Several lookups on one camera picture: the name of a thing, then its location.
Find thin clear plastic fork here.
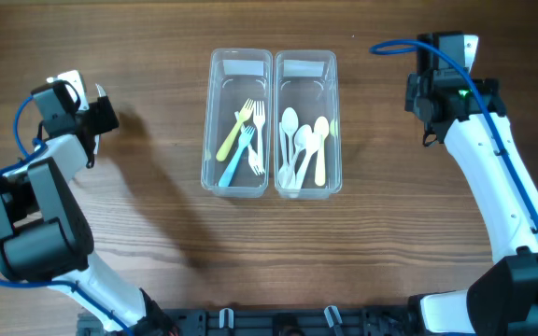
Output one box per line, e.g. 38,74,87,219
95,83,106,98

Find yellow plastic spoon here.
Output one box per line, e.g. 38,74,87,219
314,116,330,187

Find white thick-handled spoon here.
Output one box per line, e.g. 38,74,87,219
295,133,321,189

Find white slim spoon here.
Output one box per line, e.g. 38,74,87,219
281,124,313,189

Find beige wooden fork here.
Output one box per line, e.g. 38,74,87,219
216,98,255,161

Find white small spoon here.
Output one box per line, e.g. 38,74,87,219
281,107,299,162

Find white slim plastic fork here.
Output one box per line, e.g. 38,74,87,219
234,110,265,176

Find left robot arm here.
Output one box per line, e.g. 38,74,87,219
0,95,173,335

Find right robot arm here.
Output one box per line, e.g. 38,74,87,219
405,70,538,335

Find right clear plastic container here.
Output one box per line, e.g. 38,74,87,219
273,49,343,200

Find clear plastic container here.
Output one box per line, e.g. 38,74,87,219
201,49,273,198
273,49,343,200

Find left clear plastic container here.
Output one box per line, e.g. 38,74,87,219
201,49,273,198

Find right blue cable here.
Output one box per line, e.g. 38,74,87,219
369,39,538,300

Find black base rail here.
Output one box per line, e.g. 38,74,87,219
77,305,419,336

